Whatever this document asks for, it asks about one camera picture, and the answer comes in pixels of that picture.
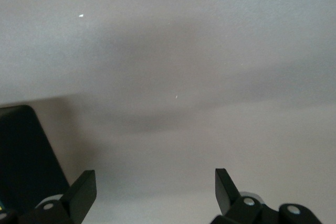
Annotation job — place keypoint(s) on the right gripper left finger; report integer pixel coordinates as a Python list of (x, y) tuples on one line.
[(76, 200)]

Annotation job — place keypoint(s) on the black rectangular plastic tray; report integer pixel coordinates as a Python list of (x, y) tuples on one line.
[(23, 155)]

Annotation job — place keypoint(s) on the table cover sheet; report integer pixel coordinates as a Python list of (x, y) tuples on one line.
[(183, 51)]

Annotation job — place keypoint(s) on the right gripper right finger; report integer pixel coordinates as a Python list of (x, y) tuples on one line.
[(236, 208)]

